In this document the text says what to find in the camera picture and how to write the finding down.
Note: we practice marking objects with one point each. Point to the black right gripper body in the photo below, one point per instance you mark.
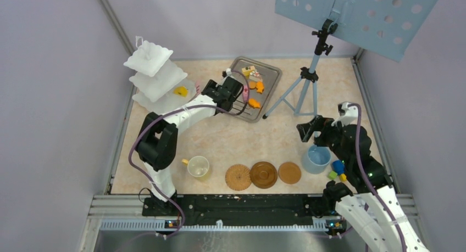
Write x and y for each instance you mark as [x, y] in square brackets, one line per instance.
[330, 137]

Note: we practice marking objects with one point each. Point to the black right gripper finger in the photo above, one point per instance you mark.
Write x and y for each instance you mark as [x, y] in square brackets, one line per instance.
[319, 122]
[305, 131]

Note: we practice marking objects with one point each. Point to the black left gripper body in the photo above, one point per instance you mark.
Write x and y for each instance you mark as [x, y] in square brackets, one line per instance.
[212, 84]

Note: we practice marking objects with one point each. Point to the pink cake slice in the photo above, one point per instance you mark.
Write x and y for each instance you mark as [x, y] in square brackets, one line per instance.
[245, 94]

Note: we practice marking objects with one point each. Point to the yellow cake wedge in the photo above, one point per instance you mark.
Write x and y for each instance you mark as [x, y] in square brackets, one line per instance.
[181, 91]

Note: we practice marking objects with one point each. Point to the pink cat-paw tongs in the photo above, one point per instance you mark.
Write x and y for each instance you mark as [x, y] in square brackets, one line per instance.
[198, 88]

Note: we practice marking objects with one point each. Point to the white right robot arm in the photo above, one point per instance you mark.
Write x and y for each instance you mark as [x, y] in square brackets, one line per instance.
[374, 212]

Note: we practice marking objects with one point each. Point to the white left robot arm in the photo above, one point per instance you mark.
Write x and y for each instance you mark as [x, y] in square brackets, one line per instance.
[156, 143]

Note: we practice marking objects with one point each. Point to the light blue mug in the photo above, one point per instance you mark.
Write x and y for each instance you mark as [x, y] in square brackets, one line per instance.
[315, 159]

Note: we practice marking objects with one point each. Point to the orange fish pastry lower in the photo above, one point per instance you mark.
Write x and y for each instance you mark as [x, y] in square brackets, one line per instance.
[254, 103]

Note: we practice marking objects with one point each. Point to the orange fish pastry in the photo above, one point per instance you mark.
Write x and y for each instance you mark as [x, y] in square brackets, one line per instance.
[254, 103]
[259, 87]

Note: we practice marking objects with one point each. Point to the round brown cookie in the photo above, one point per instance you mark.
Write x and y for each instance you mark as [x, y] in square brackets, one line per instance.
[252, 85]

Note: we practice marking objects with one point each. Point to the yellow square cake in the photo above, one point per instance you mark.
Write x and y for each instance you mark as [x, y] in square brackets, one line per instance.
[248, 70]

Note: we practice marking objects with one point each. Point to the light blue tripod stand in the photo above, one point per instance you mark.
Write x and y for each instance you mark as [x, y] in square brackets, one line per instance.
[309, 75]

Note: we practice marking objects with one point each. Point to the green toy cube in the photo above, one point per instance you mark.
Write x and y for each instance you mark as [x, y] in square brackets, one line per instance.
[332, 175]

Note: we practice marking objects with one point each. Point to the orange fish pastry upper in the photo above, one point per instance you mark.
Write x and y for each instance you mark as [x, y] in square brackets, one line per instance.
[259, 87]

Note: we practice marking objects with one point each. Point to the yellow toy cube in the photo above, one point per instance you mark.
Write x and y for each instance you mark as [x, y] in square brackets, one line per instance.
[343, 177]

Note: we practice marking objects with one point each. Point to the metal serving tray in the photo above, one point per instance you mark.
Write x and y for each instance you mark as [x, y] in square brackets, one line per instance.
[271, 76]

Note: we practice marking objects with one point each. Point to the light wooden round coaster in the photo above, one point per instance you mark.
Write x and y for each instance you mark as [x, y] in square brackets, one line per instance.
[289, 173]

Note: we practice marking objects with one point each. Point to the dark wooden round coaster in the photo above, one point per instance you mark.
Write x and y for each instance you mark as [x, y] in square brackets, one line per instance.
[263, 175]

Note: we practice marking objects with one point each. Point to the white three-tier dessert stand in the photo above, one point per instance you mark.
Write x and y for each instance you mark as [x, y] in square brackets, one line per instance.
[156, 77]

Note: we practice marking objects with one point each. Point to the yellow transparent cup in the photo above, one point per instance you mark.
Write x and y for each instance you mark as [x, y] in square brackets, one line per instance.
[198, 167]

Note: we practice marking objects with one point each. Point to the woven rattan coaster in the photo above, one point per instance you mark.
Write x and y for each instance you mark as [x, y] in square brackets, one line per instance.
[237, 177]

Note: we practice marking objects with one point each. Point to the light blue perforated board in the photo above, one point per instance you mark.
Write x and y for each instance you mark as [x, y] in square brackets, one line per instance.
[385, 27]

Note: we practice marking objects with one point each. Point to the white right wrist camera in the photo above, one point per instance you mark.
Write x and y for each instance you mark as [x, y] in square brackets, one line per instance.
[348, 113]

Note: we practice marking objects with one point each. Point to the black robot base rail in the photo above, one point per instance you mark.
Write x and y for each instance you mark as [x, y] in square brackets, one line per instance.
[242, 209]

